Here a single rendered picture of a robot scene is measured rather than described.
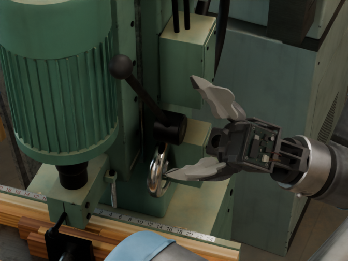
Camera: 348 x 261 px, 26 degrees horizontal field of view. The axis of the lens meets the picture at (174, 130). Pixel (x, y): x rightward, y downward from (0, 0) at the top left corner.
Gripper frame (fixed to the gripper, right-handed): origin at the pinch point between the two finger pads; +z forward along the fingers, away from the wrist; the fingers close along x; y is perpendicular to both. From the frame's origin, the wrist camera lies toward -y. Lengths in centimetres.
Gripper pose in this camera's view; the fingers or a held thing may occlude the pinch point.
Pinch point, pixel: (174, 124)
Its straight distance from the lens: 110.8
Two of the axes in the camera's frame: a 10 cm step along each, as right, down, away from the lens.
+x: -2.4, 9.6, -1.6
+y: 4.8, -0.3, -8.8
